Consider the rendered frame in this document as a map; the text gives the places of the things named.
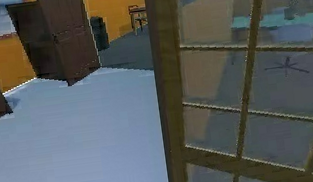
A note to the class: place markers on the tan framed glass door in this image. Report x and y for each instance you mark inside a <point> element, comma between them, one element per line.
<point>170,87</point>

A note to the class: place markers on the brown wooden chair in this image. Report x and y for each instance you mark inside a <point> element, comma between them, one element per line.
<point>136,19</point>

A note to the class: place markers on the brown wooden table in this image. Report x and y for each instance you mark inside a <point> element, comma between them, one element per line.
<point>140,11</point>

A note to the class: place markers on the black bin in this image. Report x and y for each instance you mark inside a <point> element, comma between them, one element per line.
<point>99,32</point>

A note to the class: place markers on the dark brown room door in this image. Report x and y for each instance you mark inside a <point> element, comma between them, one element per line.
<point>70,36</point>

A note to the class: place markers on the teal table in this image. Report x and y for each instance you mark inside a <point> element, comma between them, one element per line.
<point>293,20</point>

